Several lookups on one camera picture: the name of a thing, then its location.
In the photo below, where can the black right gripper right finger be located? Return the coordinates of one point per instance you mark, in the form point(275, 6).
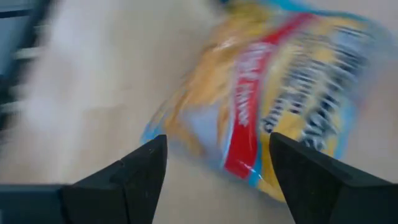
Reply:
point(311, 193)

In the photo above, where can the blue beef ramen pack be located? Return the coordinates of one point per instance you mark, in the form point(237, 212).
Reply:
point(248, 93)

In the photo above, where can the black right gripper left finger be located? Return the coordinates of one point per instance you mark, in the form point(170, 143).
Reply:
point(130, 193)

